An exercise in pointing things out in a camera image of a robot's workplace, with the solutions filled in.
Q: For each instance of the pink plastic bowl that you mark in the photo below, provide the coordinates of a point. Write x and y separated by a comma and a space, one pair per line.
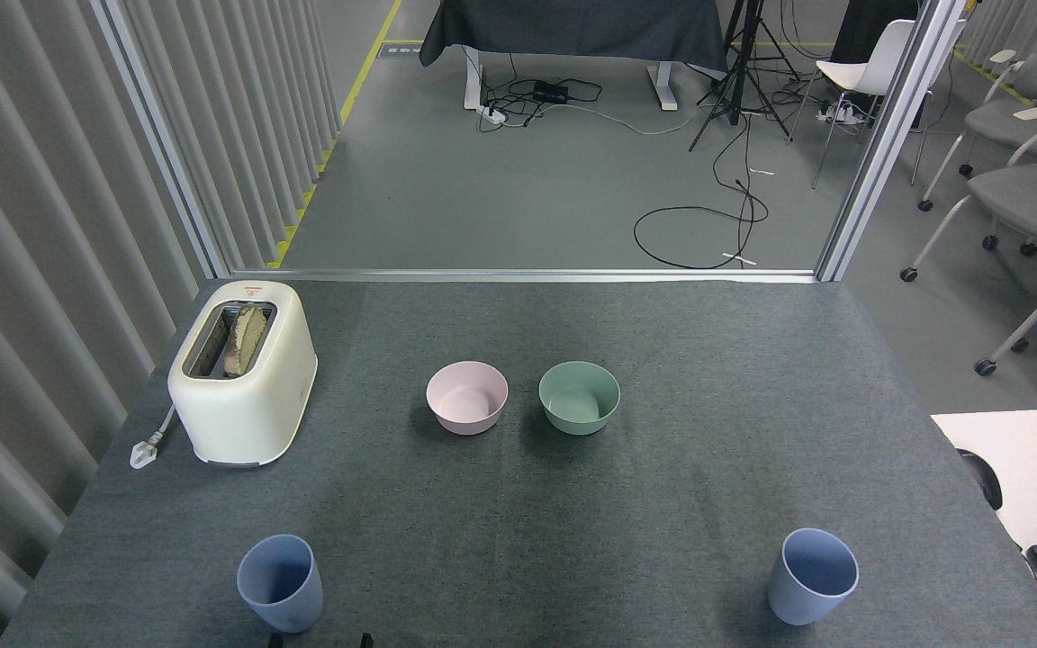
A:
466, 409

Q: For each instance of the black computer mouse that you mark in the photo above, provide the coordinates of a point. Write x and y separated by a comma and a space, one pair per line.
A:
987, 481

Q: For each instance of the toast slice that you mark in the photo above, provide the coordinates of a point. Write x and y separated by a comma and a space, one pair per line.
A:
246, 340

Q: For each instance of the white table leg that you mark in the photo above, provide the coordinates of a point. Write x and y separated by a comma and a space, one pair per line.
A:
662, 90
473, 85

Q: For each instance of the blue plastic cup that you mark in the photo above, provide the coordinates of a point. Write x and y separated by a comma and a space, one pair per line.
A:
280, 594
808, 589

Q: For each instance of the cream white toaster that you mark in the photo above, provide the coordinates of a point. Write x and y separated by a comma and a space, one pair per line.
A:
253, 414

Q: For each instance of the silver aluminium post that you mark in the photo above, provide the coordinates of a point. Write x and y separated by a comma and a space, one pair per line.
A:
163, 144
888, 135

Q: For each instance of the black fabric object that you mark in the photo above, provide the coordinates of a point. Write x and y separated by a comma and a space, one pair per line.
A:
861, 27

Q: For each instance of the grey wheeled office chair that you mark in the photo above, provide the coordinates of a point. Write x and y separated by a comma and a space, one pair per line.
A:
1032, 202
1036, 315
1009, 121

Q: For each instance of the black power adapter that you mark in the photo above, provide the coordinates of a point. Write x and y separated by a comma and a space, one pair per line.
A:
551, 92

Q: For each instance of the silver aluminium rail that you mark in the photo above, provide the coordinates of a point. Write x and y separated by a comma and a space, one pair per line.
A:
518, 274

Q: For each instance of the green plastic bowl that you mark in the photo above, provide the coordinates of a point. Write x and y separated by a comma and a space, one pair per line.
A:
579, 409

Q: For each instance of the dark grey tablecloth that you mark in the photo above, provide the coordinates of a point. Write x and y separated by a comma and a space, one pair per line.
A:
572, 27

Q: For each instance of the white power strip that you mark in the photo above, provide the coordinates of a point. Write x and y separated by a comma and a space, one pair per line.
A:
492, 114
836, 112

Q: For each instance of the black tripod stand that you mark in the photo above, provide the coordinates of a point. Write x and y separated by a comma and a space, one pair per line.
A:
738, 63

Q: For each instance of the white plastic chair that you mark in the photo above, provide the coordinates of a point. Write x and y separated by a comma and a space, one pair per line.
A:
861, 72

